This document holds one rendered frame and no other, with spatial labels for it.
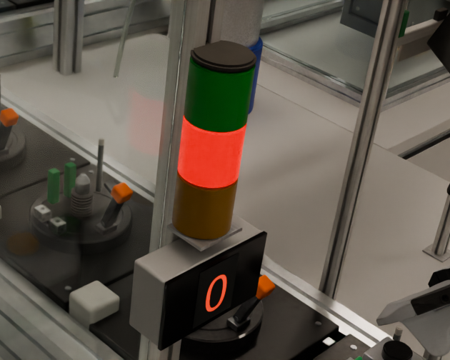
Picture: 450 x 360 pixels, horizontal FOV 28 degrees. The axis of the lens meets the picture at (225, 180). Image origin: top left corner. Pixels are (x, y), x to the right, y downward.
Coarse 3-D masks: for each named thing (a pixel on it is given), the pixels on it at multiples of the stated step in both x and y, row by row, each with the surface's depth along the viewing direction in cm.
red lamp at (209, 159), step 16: (192, 128) 69; (192, 144) 69; (208, 144) 69; (224, 144) 69; (240, 144) 70; (192, 160) 70; (208, 160) 69; (224, 160) 70; (240, 160) 71; (192, 176) 70; (208, 176) 70; (224, 176) 70
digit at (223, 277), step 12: (216, 264) 75; (228, 264) 76; (204, 276) 74; (216, 276) 76; (228, 276) 77; (204, 288) 75; (216, 288) 77; (228, 288) 78; (204, 300) 76; (216, 300) 77; (228, 300) 79; (204, 312) 77; (216, 312) 78
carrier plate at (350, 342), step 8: (352, 336) 110; (336, 344) 109; (344, 344) 109; (352, 344) 109; (360, 344) 109; (328, 352) 107; (336, 352) 107; (344, 352) 108; (352, 352) 108; (360, 352) 108
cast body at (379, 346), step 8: (376, 344) 92; (384, 344) 91; (392, 344) 90; (400, 344) 91; (368, 352) 91; (376, 352) 91; (384, 352) 90; (392, 352) 89; (400, 352) 90; (408, 352) 90
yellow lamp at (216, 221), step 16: (176, 176) 73; (176, 192) 73; (192, 192) 71; (208, 192) 71; (224, 192) 71; (176, 208) 73; (192, 208) 72; (208, 208) 72; (224, 208) 72; (176, 224) 74; (192, 224) 72; (208, 224) 72; (224, 224) 73
